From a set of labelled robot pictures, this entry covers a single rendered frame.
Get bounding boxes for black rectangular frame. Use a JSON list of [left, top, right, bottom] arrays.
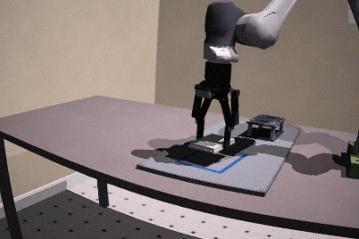
[[246, 114, 286, 142]]

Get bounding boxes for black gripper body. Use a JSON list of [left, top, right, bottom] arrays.
[[205, 62, 231, 99]]

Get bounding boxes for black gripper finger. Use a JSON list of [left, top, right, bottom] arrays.
[[191, 94, 213, 139], [217, 88, 240, 149]]

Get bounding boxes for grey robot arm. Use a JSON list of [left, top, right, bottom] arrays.
[[194, 0, 299, 99]]

